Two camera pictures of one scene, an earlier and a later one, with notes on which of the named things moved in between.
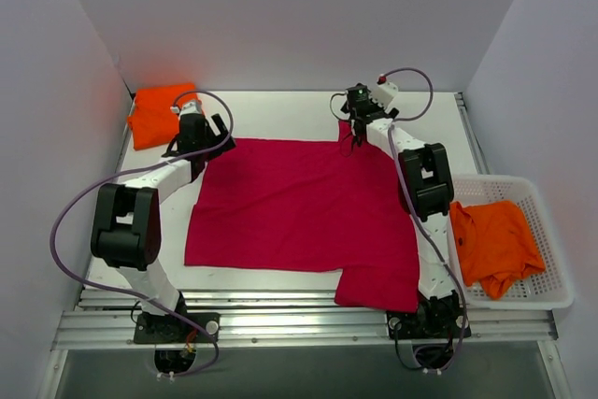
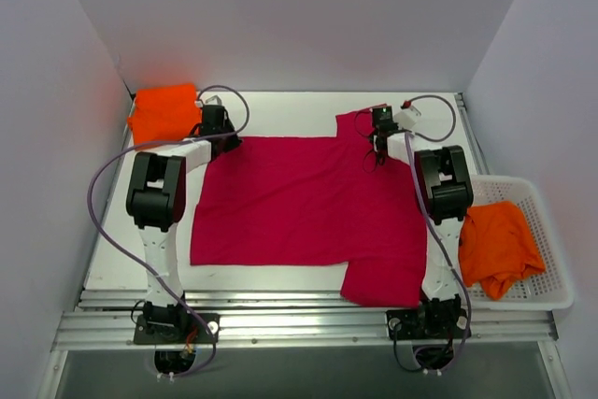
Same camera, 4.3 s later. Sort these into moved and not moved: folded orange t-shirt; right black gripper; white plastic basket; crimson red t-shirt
Moved: right black gripper
Not moved: crimson red t-shirt; folded orange t-shirt; white plastic basket
